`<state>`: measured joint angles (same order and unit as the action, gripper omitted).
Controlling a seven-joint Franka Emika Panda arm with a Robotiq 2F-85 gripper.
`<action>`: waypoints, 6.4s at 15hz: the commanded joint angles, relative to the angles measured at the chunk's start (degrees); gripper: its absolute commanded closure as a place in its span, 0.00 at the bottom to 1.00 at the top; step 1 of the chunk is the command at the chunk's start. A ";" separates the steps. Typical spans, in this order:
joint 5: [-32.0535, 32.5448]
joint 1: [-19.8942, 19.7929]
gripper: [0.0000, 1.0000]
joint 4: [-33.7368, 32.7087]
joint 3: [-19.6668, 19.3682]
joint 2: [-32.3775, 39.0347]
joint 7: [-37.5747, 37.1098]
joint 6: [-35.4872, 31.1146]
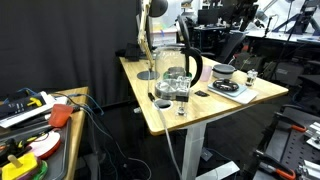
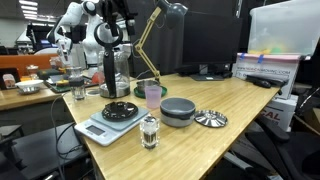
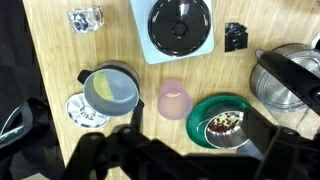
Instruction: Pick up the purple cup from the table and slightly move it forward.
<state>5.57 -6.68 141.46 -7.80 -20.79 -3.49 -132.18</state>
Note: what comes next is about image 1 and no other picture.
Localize purple plastic cup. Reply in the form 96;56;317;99
199;65;213;83

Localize orange plastic cup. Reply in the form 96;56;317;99
48;103;74;129

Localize glass jar black band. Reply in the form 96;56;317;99
174;75;192;117

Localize small metal bowl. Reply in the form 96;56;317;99
167;66;187;78

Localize green round plate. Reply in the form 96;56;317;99
162;70;194;80

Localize small black flat object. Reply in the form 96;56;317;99
194;89;210;98

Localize white cardboard box pink top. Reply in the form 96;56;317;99
151;31;178;48

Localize white table leg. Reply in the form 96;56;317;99
181;121;241;180

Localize gray round bowl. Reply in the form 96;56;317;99
212;63;237;80

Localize black round dish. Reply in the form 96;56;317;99
212;78;240;93

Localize clear plastic storage bin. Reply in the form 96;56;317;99
151;0;183;33

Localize white kitchen scale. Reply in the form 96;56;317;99
207;79;259;105

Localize black background office chair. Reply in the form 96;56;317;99
213;29;248;64

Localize black background monitor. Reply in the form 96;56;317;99
197;8;220;27

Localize clear glass pepper grinder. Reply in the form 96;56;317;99
245;68;259;88

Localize gray tray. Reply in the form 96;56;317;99
0;118;72;180

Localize pink disc red rim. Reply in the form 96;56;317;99
28;130;63;160

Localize black cart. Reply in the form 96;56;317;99
251;104;320;180

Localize black box yellow print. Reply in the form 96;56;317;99
0;93;48;120

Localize green toy piece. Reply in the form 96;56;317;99
31;160;49;180

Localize yellow toy block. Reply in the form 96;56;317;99
1;152;39;180

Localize glass electric kettle black handle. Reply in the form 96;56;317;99
153;14;204;101

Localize gray cable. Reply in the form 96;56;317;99
153;99;184;180

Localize blue cable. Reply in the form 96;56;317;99
3;87;105;116

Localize orange handled tool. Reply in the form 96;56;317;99
290;123;308;134
265;162;297;180

